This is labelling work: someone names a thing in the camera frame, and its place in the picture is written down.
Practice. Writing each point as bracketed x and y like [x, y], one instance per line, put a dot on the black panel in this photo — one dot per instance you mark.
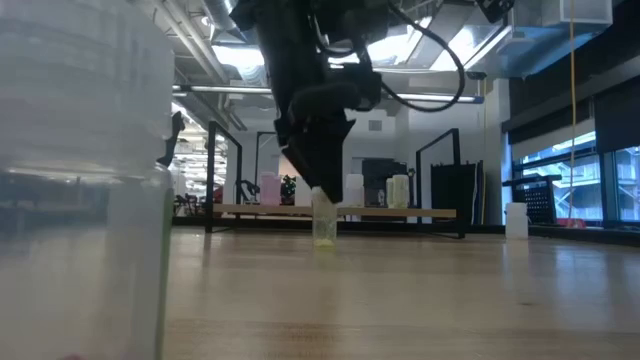
[465, 195]

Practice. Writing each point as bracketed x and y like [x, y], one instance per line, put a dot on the wooden shelf black metal ends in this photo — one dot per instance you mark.
[400, 213]

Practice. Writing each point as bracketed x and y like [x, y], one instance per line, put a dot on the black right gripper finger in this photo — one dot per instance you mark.
[300, 162]
[330, 170]

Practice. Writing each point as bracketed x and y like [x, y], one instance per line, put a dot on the black chairs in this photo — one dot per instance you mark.
[187, 204]

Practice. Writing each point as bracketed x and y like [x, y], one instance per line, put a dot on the security camera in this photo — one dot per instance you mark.
[476, 75]

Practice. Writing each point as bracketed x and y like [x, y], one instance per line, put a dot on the clear medicine bottle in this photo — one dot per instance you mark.
[354, 192]
[75, 125]

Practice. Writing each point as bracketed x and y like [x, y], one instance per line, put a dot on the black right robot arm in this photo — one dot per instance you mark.
[285, 50]

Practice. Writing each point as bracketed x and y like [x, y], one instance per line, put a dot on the black monitor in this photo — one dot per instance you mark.
[377, 175]

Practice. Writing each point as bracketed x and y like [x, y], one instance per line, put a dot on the black perforated cart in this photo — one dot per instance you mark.
[540, 200]

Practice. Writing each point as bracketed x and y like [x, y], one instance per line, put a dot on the grey wall speaker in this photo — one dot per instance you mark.
[375, 125]

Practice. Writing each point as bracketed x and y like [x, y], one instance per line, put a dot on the white ceiling box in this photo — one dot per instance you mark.
[585, 12]

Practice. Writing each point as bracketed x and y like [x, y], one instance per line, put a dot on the red object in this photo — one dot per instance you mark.
[570, 223]

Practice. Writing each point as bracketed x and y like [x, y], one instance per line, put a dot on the pink medicine bottle white cap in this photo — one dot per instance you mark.
[267, 190]

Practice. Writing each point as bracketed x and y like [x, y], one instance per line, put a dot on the large silver air duct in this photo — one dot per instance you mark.
[475, 47]

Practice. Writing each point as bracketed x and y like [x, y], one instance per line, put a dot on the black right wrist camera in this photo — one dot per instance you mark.
[362, 85]

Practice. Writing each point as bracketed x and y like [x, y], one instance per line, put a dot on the grey ceiling pipe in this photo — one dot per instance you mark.
[192, 47]

